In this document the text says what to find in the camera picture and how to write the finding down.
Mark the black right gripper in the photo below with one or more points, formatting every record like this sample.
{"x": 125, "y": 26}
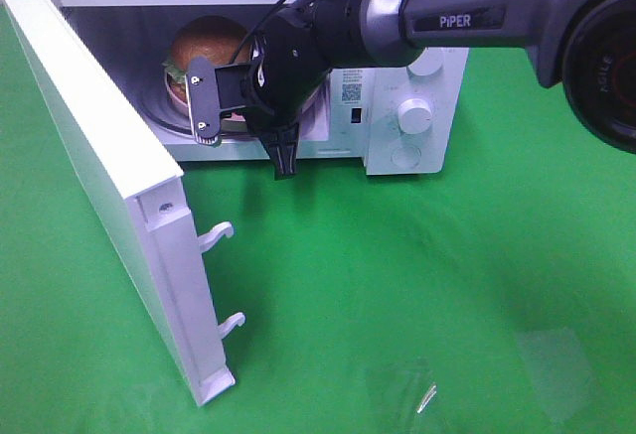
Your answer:
{"x": 289, "y": 68}

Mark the pink plate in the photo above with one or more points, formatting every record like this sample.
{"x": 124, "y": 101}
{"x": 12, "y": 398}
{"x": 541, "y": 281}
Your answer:
{"x": 311, "y": 120}

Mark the burger with lettuce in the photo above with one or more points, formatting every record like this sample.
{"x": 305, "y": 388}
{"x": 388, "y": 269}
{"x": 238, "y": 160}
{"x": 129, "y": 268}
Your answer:
{"x": 213, "y": 37}

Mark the round microwave door button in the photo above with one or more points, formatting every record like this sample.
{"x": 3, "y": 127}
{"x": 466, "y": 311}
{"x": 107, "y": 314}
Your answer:
{"x": 406, "y": 157}

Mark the white microwave door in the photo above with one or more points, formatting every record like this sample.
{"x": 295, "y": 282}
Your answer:
{"x": 135, "y": 187}

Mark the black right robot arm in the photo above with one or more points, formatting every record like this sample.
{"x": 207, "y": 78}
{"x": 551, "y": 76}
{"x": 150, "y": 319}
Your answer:
{"x": 587, "y": 46}

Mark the glass microwave turntable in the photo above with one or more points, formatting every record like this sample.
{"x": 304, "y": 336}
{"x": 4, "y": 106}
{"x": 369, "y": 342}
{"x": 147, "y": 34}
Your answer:
{"x": 167, "y": 117}

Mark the white microwave oven body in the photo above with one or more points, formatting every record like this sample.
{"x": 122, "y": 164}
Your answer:
{"x": 130, "y": 40}

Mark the lower white microwave knob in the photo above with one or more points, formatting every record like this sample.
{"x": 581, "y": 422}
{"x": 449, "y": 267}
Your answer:
{"x": 414, "y": 116}

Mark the white microwave knob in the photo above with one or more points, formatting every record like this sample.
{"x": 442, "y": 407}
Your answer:
{"x": 428, "y": 63}
{"x": 414, "y": 116}

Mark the upper white microwave knob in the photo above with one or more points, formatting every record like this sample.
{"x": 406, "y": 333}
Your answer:
{"x": 428, "y": 63}

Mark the clear tape patch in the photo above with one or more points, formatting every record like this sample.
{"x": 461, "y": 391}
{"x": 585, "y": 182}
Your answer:
{"x": 401, "y": 388}

